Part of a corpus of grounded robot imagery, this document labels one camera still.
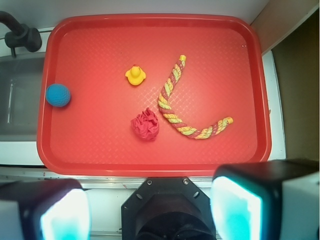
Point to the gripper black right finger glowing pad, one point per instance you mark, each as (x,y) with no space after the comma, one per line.
(272,200)

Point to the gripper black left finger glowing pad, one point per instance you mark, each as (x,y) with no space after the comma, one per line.
(44,210)

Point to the crumpled red paper ball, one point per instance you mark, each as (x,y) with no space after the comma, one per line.
(146,125)

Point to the blue textured ball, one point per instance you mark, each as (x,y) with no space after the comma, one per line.
(58,95)

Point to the red plastic tray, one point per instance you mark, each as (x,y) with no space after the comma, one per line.
(204,81)

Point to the black sink faucet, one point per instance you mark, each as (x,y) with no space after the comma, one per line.
(20,35)

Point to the stainless steel sink basin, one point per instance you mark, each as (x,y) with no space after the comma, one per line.
(20,89)

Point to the yellow rubber duck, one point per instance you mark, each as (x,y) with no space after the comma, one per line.
(135,75)

